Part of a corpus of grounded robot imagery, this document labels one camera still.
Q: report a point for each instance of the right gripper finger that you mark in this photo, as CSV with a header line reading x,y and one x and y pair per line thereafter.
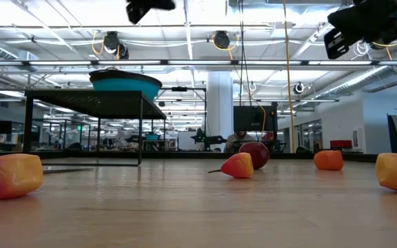
x,y
353,25
353,13

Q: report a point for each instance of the blue collapsible bowl grey rim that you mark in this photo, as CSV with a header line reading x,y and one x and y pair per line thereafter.
x,y
126,86

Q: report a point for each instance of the orange tangerine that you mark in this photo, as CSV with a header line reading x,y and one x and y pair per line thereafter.
x,y
328,160

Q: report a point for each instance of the dark red apple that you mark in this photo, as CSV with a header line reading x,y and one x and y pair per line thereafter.
x,y
258,153

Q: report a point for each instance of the small black ceiling reel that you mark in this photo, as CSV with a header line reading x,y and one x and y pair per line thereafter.
x,y
299,87

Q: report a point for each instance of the black perforated metal stand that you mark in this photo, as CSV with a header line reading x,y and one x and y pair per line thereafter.
x,y
98,103

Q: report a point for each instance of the red box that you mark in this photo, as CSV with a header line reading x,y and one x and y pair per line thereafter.
x,y
340,144

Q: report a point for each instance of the white round pillar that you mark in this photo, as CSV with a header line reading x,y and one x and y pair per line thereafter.
x,y
219,103

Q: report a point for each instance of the small teal bowl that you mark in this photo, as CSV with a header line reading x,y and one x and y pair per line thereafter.
x,y
152,137

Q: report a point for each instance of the black monitor screen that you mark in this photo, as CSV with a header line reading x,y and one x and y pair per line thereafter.
x,y
253,118

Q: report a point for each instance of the person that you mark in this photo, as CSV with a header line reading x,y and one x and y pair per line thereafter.
x,y
234,141

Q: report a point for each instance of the black gantry frame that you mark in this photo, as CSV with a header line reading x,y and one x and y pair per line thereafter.
x,y
179,89

